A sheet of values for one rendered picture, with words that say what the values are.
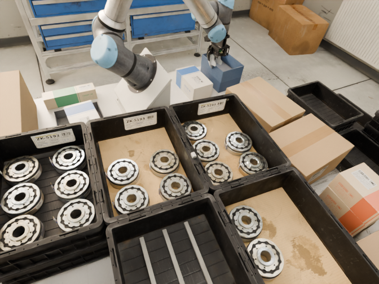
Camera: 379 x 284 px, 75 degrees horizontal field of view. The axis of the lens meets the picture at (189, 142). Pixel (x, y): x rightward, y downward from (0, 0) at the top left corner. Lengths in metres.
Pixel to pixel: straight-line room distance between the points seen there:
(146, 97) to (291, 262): 0.81
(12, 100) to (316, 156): 1.17
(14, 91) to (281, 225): 1.09
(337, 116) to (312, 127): 0.83
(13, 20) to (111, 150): 2.75
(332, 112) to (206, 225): 1.43
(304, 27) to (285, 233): 3.00
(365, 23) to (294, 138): 2.78
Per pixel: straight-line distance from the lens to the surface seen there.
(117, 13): 1.13
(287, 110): 1.20
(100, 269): 0.90
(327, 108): 2.02
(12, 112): 1.11
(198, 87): 1.32
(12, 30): 3.59
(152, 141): 0.97
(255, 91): 1.25
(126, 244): 0.77
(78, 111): 1.19
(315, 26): 3.68
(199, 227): 0.79
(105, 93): 1.43
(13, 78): 1.29
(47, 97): 1.38
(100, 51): 1.07
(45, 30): 2.66
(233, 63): 1.53
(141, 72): 1.12
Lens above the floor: 1.55
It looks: 48 degrees down
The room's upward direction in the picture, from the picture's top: 7 degrees clockwise
